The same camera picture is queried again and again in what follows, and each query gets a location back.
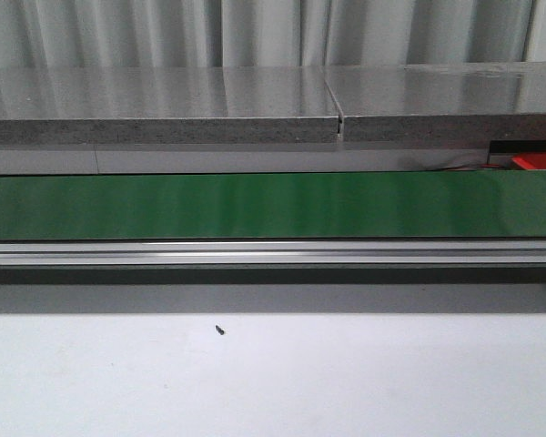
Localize grey stone counter slab left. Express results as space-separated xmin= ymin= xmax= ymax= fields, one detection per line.
xmin=0 ymin=67 xmax=339 ymax=145

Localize grey stone counter slab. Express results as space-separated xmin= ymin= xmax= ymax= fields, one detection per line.
xmin=0 ymin=67 xmax=339 ymax=145
xmin=325 ymin=62 xmax=546 ymax=142

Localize green conveyor belt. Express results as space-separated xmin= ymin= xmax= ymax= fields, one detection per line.
xmin=0 ymin=170 xmax=546 ymax=240

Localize grey stone counter slab right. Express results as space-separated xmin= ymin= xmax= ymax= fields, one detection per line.
xmin=325 ymin=62 xmax=546 ymax=142

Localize red plastic tray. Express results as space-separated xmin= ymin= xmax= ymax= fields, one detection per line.
xmin=511 ymin=152 xmax=546 ymax=170

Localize white pleated curtain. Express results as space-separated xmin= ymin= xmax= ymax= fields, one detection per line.
xmin=0 ymin=1 xmax=546 ymax=67

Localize aluminium conveyor frame rail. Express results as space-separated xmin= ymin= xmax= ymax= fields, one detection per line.
xmin=0 ymin=239 xmax=546 ymax=316

